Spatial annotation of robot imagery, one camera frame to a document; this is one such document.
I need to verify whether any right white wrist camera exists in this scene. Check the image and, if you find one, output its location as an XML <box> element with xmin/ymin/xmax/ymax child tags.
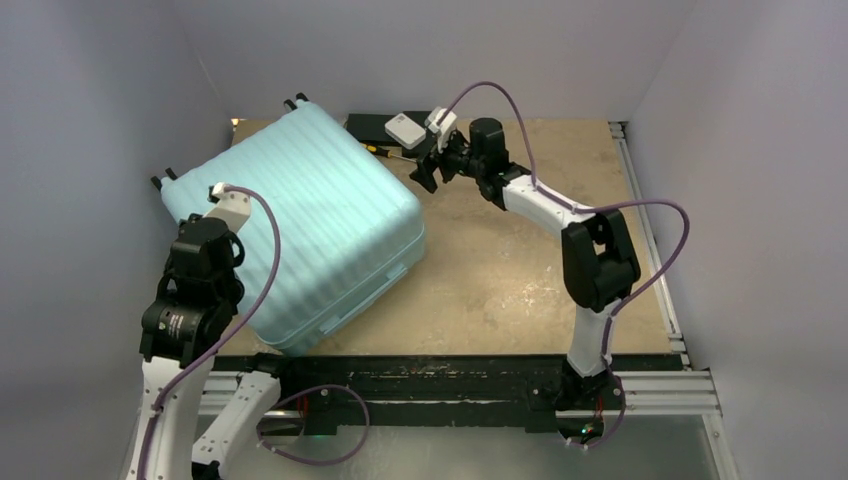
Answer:
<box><xmin>425</xmin><ymin>107</ymin><xmax>457</xmax><ymax>153</ymax></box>

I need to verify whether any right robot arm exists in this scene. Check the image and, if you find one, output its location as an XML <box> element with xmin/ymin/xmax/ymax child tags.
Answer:
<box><xmin>410</xmin><ymin>118</ymin><xmax>641</xmax><ymax>409</ymax></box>

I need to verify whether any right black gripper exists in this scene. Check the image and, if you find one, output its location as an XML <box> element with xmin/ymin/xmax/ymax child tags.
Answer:
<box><xmin>410</xmin><ymin>128</ymin><xmax>484</xmax><ymax>193</ymax></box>

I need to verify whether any white power bank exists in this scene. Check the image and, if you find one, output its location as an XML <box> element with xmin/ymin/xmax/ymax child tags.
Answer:
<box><xmin>384</xmin><ymin>113</ymin><xmax>427</xmax><ymax>150</ymax></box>

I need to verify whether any light blue suitcase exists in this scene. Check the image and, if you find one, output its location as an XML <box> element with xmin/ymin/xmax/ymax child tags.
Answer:
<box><xmin>160</xmin><ymin>95</ymin><xmax>426</xmax><ymax>356</ymax></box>

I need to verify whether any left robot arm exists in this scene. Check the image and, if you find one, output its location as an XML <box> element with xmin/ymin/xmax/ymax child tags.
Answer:
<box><xmin>127</xmin><ymin>214</ymin><xmax>298</xmax><ymax>479</ymax></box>

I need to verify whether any black metal base rail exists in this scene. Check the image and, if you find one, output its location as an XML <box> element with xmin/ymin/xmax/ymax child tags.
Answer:
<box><xmin>201</xmin><ymin>353</ymin><xmax>719</xmax><ymax>441</ymax></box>

